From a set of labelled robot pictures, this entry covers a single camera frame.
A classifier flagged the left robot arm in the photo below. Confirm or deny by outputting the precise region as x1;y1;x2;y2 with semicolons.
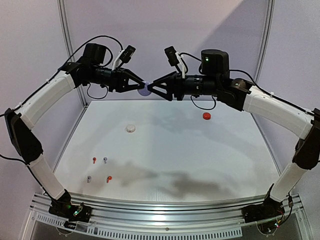
4;43;145;217

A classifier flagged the aluminium corner post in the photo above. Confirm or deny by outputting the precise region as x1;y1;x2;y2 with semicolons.
57;0;88;107
253;0;275;83

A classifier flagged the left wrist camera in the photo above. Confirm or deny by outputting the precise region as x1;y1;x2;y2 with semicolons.
111;45;136;70

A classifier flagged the purple charging case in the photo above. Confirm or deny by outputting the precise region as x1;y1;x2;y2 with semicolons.
137;81;152;97

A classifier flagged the red earbud front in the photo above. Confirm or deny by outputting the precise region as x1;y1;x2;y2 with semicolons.
106;176;112;184

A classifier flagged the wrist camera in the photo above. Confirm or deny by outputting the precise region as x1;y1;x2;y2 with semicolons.
111;45;136;70
164;46;187;79

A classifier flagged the red charging case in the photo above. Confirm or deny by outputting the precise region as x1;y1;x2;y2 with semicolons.
202;112;211;120

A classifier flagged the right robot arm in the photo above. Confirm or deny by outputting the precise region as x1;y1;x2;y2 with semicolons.
147;47;320;218

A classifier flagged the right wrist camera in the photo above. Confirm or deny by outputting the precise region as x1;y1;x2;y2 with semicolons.
164;46;187;79

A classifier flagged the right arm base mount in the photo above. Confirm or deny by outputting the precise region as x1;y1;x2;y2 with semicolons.
241;203;285;223

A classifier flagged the left aluminium corner post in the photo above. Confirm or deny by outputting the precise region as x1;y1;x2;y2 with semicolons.
57;0;88;107

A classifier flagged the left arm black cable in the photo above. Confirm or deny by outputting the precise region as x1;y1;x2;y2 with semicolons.
0;35;125;163

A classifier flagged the right aluminium corner post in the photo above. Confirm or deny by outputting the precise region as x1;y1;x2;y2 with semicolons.
253;0;275;83

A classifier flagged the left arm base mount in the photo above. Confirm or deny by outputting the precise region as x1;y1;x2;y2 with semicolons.
48;201;93;223

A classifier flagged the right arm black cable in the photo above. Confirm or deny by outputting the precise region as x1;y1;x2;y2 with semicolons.
178;51;320;111

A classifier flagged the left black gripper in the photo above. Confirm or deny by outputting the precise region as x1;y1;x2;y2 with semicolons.
89;65;146;92

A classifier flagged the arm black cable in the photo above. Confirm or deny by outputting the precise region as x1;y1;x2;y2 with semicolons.
178;51;320;111
0;35;125;163

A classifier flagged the aluminium front rail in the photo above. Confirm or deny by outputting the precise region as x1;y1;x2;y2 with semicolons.
22;194;312;240

